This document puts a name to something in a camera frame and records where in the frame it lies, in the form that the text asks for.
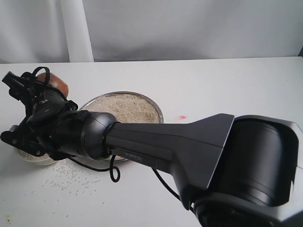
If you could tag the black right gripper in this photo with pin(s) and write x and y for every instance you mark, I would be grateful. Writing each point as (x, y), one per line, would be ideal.
(55, 126)

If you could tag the brown wooden cup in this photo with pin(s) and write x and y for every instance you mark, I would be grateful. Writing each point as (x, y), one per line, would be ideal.
(59, 84)

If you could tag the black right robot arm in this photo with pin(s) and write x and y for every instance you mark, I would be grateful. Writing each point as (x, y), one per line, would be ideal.
(230, 171)

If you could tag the uncooked white rice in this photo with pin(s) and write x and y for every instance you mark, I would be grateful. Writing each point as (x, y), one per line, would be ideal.
(30, 157)

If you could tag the white ceramic bowl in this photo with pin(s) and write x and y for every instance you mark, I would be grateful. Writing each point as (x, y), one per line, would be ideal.
(46, 162)

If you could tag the spilled rice grains on table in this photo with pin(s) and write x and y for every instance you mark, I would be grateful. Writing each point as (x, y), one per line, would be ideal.
(68, 189)

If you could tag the rice in steel tray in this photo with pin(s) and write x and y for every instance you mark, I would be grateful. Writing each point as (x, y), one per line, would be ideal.
(125, 108)

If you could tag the white backdrop curtain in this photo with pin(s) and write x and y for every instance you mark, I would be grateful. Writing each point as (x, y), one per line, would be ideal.
(34, 31)

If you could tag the round steel tray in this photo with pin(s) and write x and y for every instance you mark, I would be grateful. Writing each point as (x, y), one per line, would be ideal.
(156, 106)

